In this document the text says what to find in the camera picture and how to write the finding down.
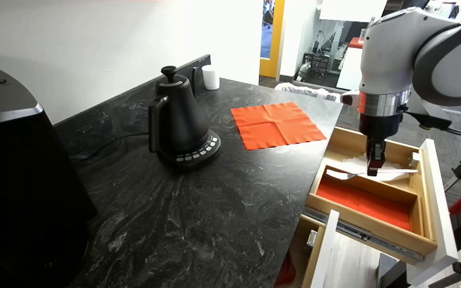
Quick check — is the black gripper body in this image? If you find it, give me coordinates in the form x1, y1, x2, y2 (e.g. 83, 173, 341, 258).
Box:
358, 110, 403, 144

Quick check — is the orange drawer liner cloth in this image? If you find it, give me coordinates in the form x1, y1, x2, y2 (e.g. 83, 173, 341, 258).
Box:
315, 178, 414, 232

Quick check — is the wooden drawer with white front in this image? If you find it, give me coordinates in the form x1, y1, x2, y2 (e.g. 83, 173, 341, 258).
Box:
304, 125, 461, 286

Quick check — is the small wooden drawer white front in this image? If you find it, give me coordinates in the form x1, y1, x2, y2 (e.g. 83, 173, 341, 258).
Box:
275, 208, 403, 288

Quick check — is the white paper napkin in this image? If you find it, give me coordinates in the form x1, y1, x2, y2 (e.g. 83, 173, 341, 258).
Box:
341, 154, 419, 184

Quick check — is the white cabinet with red top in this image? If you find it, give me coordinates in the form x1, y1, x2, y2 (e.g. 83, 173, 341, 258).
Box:
336, 35, 365, 93

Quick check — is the trash bin with plastic liner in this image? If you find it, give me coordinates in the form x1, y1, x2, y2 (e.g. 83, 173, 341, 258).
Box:
275, 82, 344, 104

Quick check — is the orange cloth napkin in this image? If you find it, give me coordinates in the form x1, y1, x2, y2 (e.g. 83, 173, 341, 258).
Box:
229, 101, 328, 152

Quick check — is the white mug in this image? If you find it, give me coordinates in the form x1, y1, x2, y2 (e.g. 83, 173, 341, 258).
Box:
200, 64, 221, 91

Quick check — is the black gooseneck electric kettle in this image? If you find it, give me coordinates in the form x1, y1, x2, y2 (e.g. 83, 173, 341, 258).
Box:
147, 64, 224, 171

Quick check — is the large black kitchen appliance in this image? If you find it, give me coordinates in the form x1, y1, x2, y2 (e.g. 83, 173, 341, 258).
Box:
0, 59, 99, 288

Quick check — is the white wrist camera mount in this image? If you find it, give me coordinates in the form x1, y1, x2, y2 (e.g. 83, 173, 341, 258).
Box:
339, 91, 362, 107

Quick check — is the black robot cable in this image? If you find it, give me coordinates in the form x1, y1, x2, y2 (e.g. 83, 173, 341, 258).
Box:
403, 109, 461, 138

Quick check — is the metal drawer slide rail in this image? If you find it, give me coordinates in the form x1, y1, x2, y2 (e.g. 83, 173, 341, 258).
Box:
299, 208, 408, 256

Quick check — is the yellow door frame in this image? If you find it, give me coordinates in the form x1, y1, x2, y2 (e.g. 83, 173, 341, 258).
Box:
258, 0, 286, 82

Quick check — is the black kettle power cord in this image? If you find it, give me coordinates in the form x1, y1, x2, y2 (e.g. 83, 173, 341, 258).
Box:
69, 131, 154, 163

